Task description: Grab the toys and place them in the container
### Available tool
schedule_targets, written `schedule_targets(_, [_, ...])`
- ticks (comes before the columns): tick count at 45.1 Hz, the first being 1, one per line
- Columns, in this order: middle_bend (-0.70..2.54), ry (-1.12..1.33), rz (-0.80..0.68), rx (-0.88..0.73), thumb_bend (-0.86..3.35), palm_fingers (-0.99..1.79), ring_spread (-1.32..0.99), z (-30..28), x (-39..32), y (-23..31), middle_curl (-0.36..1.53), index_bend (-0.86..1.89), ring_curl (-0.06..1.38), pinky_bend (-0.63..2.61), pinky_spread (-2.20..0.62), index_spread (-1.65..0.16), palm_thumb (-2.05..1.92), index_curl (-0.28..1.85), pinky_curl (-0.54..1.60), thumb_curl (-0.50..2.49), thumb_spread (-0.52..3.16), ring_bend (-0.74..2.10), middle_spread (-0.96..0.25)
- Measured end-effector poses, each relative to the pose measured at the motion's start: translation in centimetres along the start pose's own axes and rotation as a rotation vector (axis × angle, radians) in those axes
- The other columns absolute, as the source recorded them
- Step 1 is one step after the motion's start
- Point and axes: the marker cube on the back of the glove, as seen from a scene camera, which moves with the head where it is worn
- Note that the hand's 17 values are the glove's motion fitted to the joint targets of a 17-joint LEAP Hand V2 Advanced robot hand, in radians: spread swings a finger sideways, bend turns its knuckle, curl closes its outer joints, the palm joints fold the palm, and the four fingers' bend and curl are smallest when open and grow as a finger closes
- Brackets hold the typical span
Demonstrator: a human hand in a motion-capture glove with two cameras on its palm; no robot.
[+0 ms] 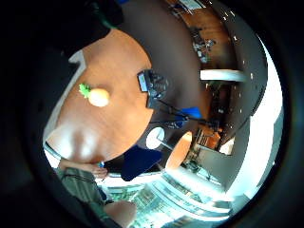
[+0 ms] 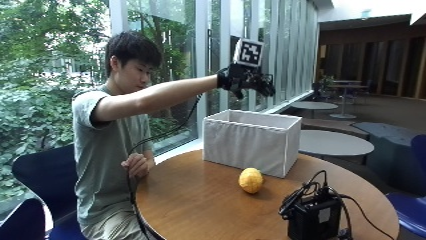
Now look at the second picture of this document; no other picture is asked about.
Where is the the person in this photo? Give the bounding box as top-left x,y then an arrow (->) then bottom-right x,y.
71,30 -> 277,240

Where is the white marker cube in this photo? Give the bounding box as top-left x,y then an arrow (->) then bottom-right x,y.
232,37 -> 265,68

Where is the small round grey table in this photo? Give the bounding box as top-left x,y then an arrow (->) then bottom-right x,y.
299,129 -> 376,165
289,100 -> 341,119

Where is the potted plant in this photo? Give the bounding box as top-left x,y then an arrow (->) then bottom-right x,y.
317,74 -> 337,100

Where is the white fabric storage box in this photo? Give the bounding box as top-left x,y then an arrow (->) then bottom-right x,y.
201,109 -> 304,179

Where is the dark blue chair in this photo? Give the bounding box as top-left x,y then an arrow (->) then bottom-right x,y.
11,143 -> 88,240
0,198 -> 48,240

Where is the tall round bar table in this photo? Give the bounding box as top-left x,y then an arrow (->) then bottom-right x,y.
329,79 -> 370,120

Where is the yellow lemon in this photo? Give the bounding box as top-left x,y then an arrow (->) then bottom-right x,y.
237,167 -> 265,195

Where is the grey upholstered bench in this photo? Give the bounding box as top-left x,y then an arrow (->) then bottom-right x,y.
301,117 -> 426,196

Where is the black electronics box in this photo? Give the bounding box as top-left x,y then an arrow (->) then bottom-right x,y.
279,169 -> 347,240

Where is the black glove cable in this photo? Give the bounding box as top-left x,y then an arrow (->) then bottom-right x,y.
126,93 -> 204,240

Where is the black power cable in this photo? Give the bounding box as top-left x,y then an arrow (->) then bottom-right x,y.
337,193 -> 397,240

